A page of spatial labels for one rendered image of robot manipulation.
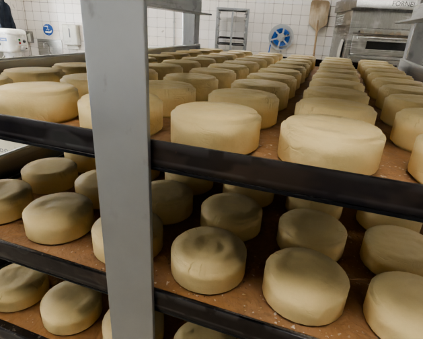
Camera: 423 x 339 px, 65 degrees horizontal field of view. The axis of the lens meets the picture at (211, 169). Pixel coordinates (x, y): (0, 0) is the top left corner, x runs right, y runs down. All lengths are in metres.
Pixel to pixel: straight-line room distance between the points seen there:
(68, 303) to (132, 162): 0.19
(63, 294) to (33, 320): 0.03
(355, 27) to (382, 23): 0.34
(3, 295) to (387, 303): 0.30
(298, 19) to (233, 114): 5.98
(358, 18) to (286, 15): 1.33
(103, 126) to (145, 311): 0.11
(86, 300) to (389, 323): 0.23
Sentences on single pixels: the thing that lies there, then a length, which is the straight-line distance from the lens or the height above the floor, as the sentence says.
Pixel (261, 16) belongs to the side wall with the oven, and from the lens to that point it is 6.11.
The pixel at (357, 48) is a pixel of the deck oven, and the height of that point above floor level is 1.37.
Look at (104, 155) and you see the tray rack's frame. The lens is 0.17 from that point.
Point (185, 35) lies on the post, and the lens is 0.79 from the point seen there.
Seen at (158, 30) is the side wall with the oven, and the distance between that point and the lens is 6.31.
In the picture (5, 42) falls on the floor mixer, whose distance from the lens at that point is 5.52.
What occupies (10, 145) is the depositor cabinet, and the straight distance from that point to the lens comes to 2.74.
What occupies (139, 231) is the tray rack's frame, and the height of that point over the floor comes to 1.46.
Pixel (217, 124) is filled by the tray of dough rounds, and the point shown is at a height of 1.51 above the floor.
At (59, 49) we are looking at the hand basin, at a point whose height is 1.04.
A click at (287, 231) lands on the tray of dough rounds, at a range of 0.25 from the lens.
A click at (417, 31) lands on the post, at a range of 0.74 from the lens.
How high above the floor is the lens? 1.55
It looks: 23 degrees down
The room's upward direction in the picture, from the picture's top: 3 degrees clockwise
